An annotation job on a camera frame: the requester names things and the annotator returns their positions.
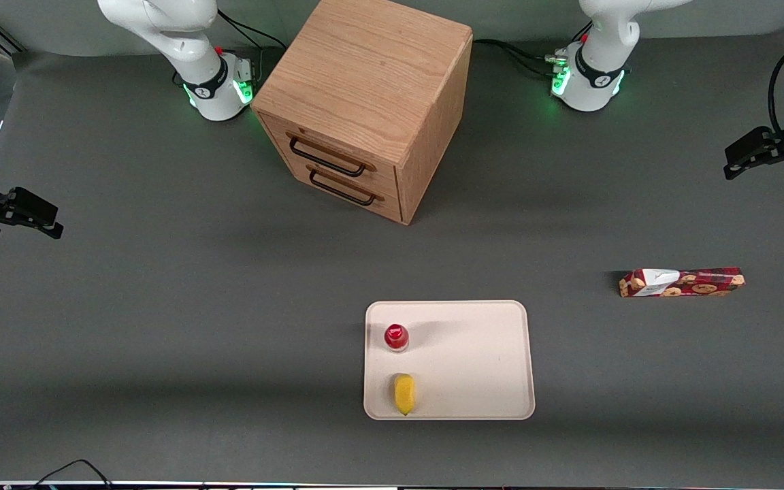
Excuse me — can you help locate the red cookie box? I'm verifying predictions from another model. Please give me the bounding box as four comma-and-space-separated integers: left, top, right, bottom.
619, 266, 747, 299

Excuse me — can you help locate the black left arm base cable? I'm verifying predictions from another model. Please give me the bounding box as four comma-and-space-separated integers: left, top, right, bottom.
472, 20, 593, 77

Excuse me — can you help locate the black drawer handle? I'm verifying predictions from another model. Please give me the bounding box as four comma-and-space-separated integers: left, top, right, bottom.
308, 169, 376, 208
288, 135, 368, 179

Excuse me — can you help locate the red capped bottle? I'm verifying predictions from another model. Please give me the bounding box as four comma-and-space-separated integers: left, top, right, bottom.
384, 323, 411, 353

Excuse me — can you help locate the beige plastic tray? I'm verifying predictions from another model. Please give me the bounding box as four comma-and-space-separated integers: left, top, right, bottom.
363, 300, 536, 421

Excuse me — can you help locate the black right arm base cable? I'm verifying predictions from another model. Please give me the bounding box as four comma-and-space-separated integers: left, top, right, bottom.
216, 10, 285, 81

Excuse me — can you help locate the black arm base cable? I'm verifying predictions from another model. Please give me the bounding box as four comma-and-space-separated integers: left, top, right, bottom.
216, 10, 285, 81
472, 20, 593, 77

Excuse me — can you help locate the wooden two-drawer cabinet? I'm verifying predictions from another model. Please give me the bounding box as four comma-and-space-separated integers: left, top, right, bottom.
250, 0, 474, 226

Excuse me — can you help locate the black cable at table edge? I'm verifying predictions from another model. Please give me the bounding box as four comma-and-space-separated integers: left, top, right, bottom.
33, 459, 114, 488

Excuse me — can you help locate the aluminium frame rail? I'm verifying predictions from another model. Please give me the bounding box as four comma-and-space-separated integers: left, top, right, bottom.
0, 19, 27, 56

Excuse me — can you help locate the yellow lemon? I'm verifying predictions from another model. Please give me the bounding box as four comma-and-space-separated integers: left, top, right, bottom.
393, 372, 417, 417

